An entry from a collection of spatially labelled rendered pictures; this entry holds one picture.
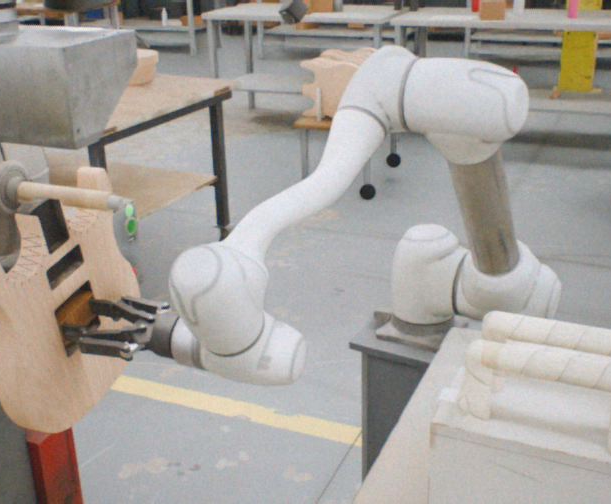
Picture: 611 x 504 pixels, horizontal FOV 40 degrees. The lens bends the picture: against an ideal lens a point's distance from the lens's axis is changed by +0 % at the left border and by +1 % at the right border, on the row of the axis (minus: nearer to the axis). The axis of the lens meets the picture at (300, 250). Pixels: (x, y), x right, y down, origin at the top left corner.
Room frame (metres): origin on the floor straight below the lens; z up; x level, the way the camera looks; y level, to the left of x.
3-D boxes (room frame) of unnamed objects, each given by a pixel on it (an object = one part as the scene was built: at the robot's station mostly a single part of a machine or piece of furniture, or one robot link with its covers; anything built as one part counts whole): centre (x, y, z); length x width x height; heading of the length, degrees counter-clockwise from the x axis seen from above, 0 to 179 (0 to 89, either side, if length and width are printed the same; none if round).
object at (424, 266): (1.87, -0.31, 0.87); 0.18 x 0.16 x 0.22; 59
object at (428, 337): (1.88, -0.28, 0.73); 0.22 x 0.18 x 0.06; 58
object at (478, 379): (0.88, -0.21, 1.15); 0.03 x 0.03 x 0.09
